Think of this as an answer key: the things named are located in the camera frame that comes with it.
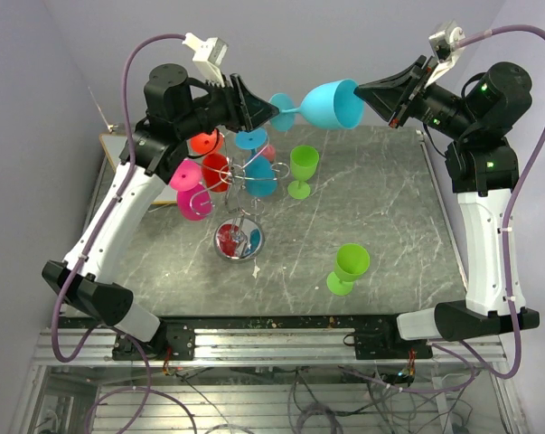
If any chrome wine glass rack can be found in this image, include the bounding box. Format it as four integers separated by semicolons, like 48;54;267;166
212;152;290;262

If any magenta wine glass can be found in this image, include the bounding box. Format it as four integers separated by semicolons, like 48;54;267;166
169;158;212;221

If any aluminium mounting rail frame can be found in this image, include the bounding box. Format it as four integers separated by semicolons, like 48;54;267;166
10;316;530;433

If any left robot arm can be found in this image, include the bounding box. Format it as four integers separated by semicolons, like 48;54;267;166
42;63;279;359

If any blue wine glass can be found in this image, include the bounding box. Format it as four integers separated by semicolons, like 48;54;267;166
235;128;277;198
269;79;364;132

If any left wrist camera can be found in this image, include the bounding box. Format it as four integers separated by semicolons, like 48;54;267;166
183;33;229;87

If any green wine glass front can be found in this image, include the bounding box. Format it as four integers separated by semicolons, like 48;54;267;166
326;243;371;297

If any green wine glass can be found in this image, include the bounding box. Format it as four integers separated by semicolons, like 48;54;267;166
326;243;371;297
287;146;320;200

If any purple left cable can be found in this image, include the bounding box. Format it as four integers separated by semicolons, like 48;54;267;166
51;33;199;434

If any blue wine glass back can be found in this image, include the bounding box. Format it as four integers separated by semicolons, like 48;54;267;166
269;79;364;132

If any red wine glass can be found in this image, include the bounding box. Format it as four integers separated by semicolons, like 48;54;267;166
191;128;230;193

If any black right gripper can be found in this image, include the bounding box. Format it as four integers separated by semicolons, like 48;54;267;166
354;55;478;140

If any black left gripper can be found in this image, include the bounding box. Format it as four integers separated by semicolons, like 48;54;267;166
178;72;283;140

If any yellow-framed whiteboard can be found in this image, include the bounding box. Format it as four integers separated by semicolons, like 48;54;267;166
99;134;177;206

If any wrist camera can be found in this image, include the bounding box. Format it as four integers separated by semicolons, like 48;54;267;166
183;33;229;87
425;20;465;88

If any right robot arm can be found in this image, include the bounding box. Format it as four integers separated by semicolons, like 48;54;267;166
354;56;540;358

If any blue wine glass front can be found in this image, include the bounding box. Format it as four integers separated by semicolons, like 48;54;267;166
235;128;277;198

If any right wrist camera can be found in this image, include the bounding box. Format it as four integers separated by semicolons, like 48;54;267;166
425;20;465;88

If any green wine glass back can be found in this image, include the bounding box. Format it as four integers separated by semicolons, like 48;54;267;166
287;146;320;200

